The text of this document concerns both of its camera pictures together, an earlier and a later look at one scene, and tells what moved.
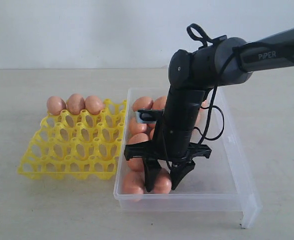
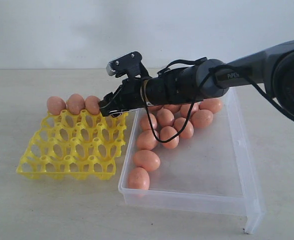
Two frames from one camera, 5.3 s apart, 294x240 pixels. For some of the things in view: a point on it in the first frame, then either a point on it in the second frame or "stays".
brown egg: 55,104 stays
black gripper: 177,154 → 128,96
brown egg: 75,103 stays
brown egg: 94,104 stays
